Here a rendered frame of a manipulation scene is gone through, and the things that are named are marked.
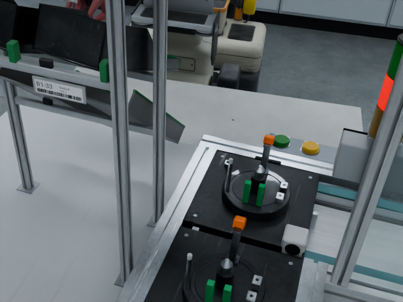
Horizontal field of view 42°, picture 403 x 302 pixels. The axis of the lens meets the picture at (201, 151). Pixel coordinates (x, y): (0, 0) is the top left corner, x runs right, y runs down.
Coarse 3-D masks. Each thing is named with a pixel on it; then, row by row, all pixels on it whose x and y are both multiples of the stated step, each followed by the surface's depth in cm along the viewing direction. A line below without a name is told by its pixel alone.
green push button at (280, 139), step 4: (276, 136) 127; (280, 136) 127; (284, 136) 127; (276, 140) 125; (280, 140) 125; (284, 140) 125; (288, 140) 126; (276, 144) 125; (280, 144) 124; (284, 144) 124; (288, 144) 126
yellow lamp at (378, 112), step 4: (376, 108) 77; (380, 108) 76; (376, 112) 76; (380, 112) 75; (376, 116) 77; (380, 116) 76; (372, 120) 78; (376, 120) 77; (380, 120) 76; (372, 124) 78; (376, 124) 77; (372, 128) 78; (376, 128) 77; (372, 132) 78; (376, 132) 77; (372, 136) 78
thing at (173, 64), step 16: (48, 16) 82; (64, 16) 81; (80, 16) 80; (48, 32) 83; (64, 32) 82; (80, 32) 80; (96, 32) 79; (128, 32) 84; (144, 32) 89; (32, 48) 84; (48, 48) 83; (64, 48) 82; (80, 48) 81; (96, 48) 80; (128, 48) 86; (144, 48) 90; (80, 64) 81; (96, 64) 80; (128, 64) 88; (144, 64) 92; (176, 64) 104
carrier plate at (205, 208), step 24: (216, 168) 116; (240, 168) 117; (288, 168) 118; (216, 192) 110; (312, 192) 112; (192, 216) 104; (216, 216) 104; (288, 216) 106; (240, 240) 101; (264, 240) 100
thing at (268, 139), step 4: (264, 136) 109; (268, 136) 109; (272, 136) 110; (264, 140) 109; (268, 140) 109; (272, 140) 109; (264, 144) 108; (268, 144) 108; (272, 144) 109; (264, 148) 110; (268, 148) 108; (264, 152) 110; (268, 152) 110; (264, 156) 110; (268, 156) 110; (264, 160) 111; (260, 164) 111; (264, 164) 111; (264, 168) 111
